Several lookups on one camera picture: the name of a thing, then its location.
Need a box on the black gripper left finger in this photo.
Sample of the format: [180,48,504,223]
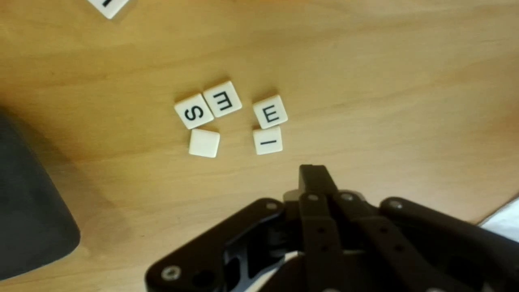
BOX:
[144,197,300,292]

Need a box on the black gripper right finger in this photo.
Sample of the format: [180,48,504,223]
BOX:
[296,165,519,292]

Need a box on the white letter tile E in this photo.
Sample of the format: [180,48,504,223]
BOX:
[202,81,241,118]
[253,95,288,128]

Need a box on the blank white tile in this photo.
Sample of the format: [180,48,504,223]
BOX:
[188,128,220,157]

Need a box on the white letter tile I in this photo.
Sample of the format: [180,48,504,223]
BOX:
[253,126,284,155]

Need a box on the white letter tile S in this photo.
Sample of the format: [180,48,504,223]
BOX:
[175,94,214,129]

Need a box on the white cloth pile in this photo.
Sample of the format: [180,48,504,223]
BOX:
[480,197,519,241]

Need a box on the white letter tile P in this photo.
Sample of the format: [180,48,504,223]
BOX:
[87,0,129,19]

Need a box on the black spatula with metal handle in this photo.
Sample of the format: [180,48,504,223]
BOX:
[0,113,81,280]

